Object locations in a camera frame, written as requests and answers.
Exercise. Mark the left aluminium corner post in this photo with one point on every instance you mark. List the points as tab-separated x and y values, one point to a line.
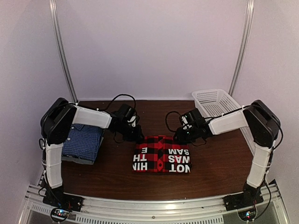
61	51

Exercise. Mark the grey folded shirt underneath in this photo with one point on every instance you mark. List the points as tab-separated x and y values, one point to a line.
79	160

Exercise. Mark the right circuit board with LEDs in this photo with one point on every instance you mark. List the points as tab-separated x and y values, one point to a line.
247	215

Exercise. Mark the front aluminium frame rail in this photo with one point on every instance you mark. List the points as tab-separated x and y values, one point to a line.
209	210

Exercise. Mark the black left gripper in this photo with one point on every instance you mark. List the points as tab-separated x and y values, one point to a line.
136	136

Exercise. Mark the blue checked folded shirt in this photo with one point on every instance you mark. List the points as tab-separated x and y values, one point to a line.
85	130

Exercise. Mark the white plastic basket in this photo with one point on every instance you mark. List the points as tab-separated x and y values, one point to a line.
214	102

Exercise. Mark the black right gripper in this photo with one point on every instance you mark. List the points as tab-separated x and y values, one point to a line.
181	136

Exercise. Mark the left circuit board with LEDs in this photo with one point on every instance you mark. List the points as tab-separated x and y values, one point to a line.
59	215

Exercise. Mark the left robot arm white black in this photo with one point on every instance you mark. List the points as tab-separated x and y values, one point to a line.
55	127

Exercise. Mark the aluminium corner post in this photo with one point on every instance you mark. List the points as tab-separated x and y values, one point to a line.
61	51
244	42

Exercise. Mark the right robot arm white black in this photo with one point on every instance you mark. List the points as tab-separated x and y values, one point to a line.
264	126

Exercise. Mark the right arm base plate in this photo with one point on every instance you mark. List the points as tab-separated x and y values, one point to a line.
241	200

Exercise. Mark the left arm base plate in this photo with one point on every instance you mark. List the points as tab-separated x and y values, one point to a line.
67	202

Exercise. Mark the circuit board with leds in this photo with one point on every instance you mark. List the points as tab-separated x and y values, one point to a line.
247	215
59	215

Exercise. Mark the right aluminium corner post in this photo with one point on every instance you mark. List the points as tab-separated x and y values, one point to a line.
244	42

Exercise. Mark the red black plaid shirt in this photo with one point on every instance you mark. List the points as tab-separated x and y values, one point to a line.
161	154

